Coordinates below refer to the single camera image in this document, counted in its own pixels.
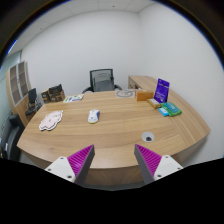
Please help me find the green flat box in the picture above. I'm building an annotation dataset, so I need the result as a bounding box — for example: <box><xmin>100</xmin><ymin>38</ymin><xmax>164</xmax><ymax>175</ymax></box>
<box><xmin>161</xmin><ymin>102</ymin><xmax>182</xmax><ymax>117</ymax></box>

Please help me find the green white leaflet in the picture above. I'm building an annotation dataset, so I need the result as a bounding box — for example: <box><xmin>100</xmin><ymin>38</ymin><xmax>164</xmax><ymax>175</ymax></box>
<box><xmin>63</xmin><ymin>94</ymin><xmax>84</xmax><ymax>103</ymax></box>

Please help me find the pink cartoon mouse pad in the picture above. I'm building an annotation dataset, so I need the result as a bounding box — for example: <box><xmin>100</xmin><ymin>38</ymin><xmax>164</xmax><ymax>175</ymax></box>
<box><xmin>39</xmin><ymin>111</ymin><xmax>63</xmax><ymax>131</ymax></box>

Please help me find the black office chair left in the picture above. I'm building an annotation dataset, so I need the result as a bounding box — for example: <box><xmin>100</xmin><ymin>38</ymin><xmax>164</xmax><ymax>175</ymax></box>
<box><xmin>25</xmin><ymin>88</ymin><xmax>41</xmax><ymax>116</ymax></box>

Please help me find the round grey coaster pad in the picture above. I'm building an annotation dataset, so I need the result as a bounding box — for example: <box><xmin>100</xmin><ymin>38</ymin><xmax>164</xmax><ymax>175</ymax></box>
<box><xmin>116</xmin><ymin>89</ymin><xmax>135</xmax><ymax>98</ymax></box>

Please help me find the dark brown desk organiser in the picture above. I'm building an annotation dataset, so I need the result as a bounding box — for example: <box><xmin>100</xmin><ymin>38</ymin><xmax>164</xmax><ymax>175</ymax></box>
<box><xmin>41</xmin><ymin>84</ymin><xmax>65</xmax><ymax>103</ymax></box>

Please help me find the grey mesh office chair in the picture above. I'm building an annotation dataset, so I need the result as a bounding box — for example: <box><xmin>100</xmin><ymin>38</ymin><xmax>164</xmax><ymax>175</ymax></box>
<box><xmin>83</xmin><ymin>69</ymin><xmax>121</xmax><ymax>93</ymax></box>

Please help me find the black side chair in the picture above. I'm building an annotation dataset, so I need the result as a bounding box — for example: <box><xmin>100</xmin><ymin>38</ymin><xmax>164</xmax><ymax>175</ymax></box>
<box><xmin>0</xmin><ymin>114</ymin><xmax>24</xmax><ymax>161</ymax></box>

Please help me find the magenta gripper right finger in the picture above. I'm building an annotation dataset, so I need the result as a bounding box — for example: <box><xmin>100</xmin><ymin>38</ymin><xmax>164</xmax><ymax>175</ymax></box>
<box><xmin>134</xmin><ymin>144</ymin><xmax>182</xmax><ymax>184</ymax></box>

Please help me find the wooden side desk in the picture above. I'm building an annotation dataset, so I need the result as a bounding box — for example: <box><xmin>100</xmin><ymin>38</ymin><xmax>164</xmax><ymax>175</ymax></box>
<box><xmin>128</xmin><ymin>75</ymin><xmax>157</xmax><ymax>91</ymax></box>

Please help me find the orange cardboard box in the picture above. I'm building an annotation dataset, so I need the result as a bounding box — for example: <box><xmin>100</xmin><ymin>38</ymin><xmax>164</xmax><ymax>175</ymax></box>
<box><xmin>136</xmin><ymin>90</ymin><xmax>154</xmax><ymax>101</ymax></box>

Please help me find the purple standing card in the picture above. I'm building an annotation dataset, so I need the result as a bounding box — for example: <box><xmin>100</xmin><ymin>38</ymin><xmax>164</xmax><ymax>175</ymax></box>
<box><xmin>154</xmin><ymin>79</ymin><xmax>170</xmax><ymax>103</ymax></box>

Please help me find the white computer mouse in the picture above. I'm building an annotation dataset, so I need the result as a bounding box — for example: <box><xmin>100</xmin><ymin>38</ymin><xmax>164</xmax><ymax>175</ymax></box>
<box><xmin>88</xmin><ymin>109</ymin><xmax>100</xmax><ymax>124</ymax></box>

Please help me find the blue small box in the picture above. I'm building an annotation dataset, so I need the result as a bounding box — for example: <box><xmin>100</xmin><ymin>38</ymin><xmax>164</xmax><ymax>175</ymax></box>
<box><xmin>158</xmin><ymin>108</ymin><xmax>169</xmax><ymax>117</ymax></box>

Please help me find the wooden shelf cabinet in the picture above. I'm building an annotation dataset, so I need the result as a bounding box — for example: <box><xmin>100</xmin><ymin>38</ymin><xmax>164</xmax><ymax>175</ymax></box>
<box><xmin>6</xmin><ymin>61</ymin><xmax>34</xmax><ymax>126</ymax></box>

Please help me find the tan small box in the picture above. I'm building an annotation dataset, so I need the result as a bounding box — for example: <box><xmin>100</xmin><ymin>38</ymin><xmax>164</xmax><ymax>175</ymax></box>
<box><xmin>147</xmin><ymin>99</ymin><xmax>161</xmax><ymax>109</ymax></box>

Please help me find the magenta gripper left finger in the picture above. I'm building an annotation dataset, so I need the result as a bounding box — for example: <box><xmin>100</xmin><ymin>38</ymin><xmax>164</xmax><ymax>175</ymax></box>
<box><xmin>46</xmin><ymin>145</ymin><xmax>95</xmax><ymax>186</ymax></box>

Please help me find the grey cable grommet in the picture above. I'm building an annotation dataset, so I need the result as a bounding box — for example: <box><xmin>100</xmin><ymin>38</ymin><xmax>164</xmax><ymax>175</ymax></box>
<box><xmin>142</xmin><ymin>132</ymin><xmax>155</xmax><ymax>142</ymax></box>

